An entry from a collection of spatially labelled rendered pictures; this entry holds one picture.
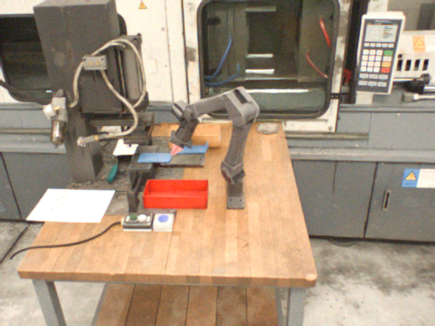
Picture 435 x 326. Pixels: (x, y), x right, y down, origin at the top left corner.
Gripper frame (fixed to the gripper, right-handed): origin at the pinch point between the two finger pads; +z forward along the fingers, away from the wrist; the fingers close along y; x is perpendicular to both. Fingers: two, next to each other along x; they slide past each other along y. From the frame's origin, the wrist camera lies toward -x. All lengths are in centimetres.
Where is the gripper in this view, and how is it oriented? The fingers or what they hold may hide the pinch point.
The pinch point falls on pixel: (172, 154)
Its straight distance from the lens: 182.5
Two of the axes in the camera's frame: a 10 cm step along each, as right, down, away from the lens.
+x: -0.8, 4.7, -8.8
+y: -8.8, -4.4, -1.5
